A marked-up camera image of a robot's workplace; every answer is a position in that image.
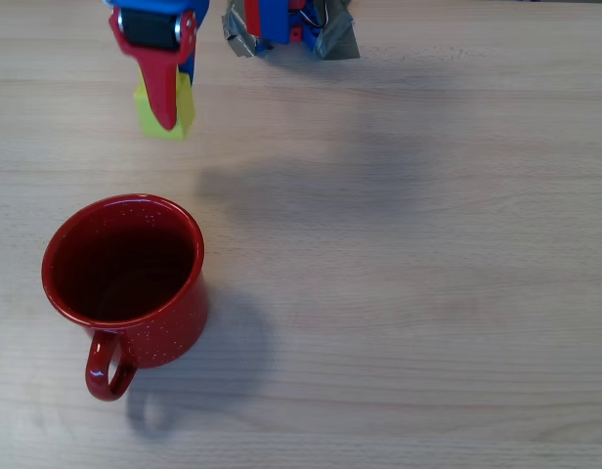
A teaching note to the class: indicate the blue red gripper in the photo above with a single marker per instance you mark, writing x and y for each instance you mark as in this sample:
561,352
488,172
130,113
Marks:
151,28

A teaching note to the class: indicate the yellow green toy block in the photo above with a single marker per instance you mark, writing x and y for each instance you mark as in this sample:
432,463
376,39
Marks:
147,117

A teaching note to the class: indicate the red blue robot arm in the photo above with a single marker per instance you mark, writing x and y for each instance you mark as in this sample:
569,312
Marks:
274,19

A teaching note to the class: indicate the red speckled mug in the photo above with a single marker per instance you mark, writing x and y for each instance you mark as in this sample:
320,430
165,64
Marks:
169,337

